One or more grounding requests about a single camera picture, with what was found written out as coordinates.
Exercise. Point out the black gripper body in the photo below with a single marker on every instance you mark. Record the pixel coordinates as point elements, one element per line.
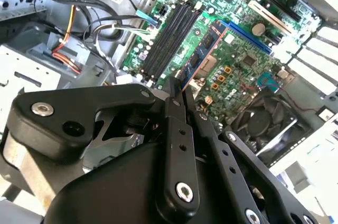
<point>118,195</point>

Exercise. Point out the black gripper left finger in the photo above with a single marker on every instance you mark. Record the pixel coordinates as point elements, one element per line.
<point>52,129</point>

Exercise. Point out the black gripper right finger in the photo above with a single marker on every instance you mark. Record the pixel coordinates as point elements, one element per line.
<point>237,171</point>

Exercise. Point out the blue RAM stick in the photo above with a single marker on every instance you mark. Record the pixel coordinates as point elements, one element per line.
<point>203,49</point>

